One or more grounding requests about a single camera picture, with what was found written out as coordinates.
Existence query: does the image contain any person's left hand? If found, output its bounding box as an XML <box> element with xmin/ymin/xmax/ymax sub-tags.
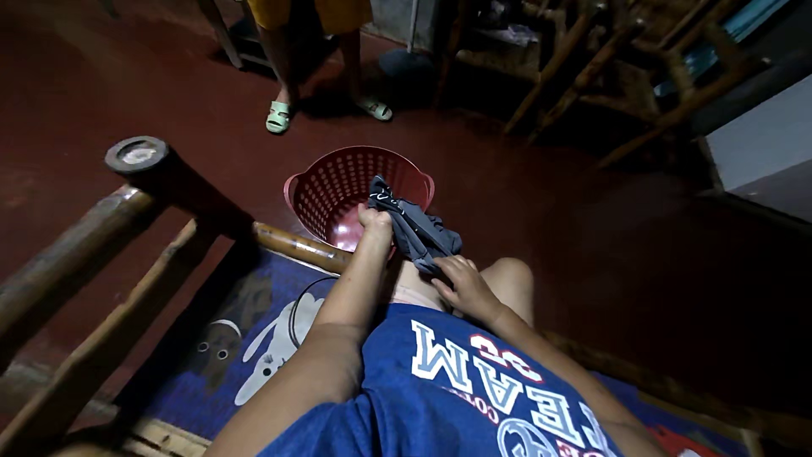
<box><xmin>358</xmin><ymin>203</ymin><xmax>394</xmax><ymax>241</ymax></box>

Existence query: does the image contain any person's right hand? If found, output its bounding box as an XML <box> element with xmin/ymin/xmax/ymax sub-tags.
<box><xmin>431</xmin><ymin>255</ymin><xmax>504</xmax><ymax>325</ymax></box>

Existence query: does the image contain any dark grey garment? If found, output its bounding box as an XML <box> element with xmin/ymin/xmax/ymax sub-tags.
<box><xmin>368</xmin><ymin>175</ymin><xmax>463</xmax><ymax>276</ymax></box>

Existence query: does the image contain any person's left forearm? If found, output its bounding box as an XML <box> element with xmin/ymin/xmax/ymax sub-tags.
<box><xmin>315</xmin><ymin>228</ymin><xmax>394</xmax><ymax>347</ymax></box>

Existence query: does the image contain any person's right forearm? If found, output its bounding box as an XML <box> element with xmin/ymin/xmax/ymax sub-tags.
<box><xmin>487</xmin><ymin>305</ymin><xmax>635</xmax><ymax>432</ymax></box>

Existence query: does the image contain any red perforated plastic basket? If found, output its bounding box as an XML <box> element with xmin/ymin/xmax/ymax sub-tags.
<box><xmin>283</xmin><ymin>146</ymin><xmax>436</xmax><ymax>253</ymax></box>

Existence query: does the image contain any person's body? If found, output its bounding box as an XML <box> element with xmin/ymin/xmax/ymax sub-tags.
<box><xmin>256</xmin><ymin>302</ymin><xmax>625</xmax><ymax>457</ymax></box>

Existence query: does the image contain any stand with round base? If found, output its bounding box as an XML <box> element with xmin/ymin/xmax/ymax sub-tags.
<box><xmin>379</xmin><ymin>0</ymin><xmax>436</xmax><ymax>80</ymax></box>

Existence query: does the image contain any wooden stool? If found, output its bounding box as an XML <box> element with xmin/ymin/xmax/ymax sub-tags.
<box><xmin>197</xmin><ymin>0</ymin><xmax>275</xmax><ymax>71</ymax></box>

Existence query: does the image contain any blue cartoon print mat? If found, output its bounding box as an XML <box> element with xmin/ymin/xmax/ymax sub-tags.
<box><xmin>114</xmin><ymin>244</ymin><xmax>756</xmax><ymax>457</ymax></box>

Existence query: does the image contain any wooden pole furniture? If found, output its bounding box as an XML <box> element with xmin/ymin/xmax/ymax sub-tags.
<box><xmin>435</xmin><ymin>0</ymin><xmax>771</xmax><ymax>170</ymax></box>

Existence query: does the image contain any red cloth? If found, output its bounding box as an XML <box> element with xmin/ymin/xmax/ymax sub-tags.
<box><xmin>648</xmin><ymin>426</ymin><xmax>716</xmax><ymax>457</ymax></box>

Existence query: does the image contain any white panel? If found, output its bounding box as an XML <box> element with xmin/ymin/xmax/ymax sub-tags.
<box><xmin>698</xmin><ymin>73</ymin><xmax>812</xmax><ymax>223</ymax></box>

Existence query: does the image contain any turquoise panel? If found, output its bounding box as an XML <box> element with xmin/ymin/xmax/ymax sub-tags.
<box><xmin>653</xmin><ymin>0</ymin><xmax>791</xmax><ymax>97</ymax></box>

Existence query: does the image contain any thin black cable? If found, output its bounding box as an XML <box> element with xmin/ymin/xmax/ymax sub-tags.
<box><xmin>288</xmin><ymin>276</ymin><xmax>340</xmax><ymax>349</ymax></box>

